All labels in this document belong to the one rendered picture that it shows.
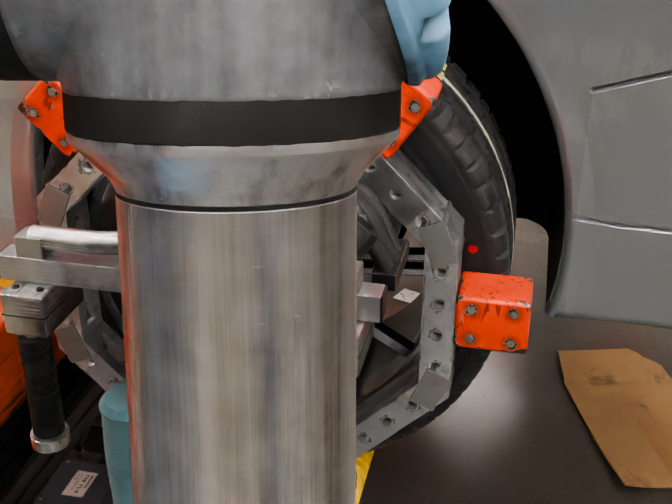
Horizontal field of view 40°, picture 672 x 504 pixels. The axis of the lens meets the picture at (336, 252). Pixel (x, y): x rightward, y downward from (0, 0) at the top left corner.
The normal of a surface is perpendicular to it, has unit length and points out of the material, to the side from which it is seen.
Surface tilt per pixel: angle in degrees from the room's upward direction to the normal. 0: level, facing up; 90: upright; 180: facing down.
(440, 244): 90
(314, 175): 123
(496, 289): 0
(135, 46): 79
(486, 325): 90
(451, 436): 0
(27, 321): 90
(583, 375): 12
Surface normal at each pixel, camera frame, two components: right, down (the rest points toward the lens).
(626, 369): 0.04, -0.79
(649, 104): -0.22, 0.44
